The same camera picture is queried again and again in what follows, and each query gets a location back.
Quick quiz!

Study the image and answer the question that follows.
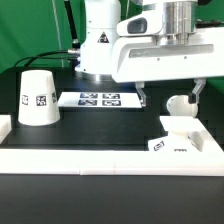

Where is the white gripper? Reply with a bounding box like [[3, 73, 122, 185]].
[[111, 13, 224, 107]]

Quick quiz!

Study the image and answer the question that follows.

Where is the white lamp bulb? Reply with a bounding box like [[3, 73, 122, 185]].
[[166, 95, 198, 117]]

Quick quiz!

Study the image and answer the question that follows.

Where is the white lamp base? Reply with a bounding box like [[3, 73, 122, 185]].
[[148, 116, 202, 153]]

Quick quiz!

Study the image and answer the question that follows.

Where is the white lamp shade cone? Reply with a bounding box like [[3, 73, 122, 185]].
[[18, 70, 60, 126]]

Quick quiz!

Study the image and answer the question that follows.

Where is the white marker plate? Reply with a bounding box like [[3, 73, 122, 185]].
[[58, 92, 141, 108]]

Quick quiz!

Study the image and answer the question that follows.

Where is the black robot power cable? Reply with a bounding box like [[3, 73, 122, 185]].
[[63, 0, 80, 48]]

